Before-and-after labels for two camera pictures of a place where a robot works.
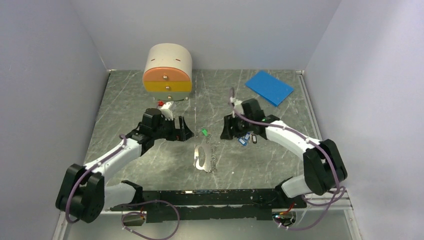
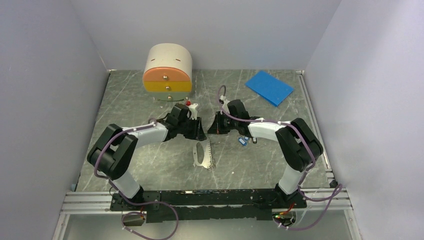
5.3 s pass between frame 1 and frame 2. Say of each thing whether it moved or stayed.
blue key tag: stayed
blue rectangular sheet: stayed
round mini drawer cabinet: stayed
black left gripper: moved
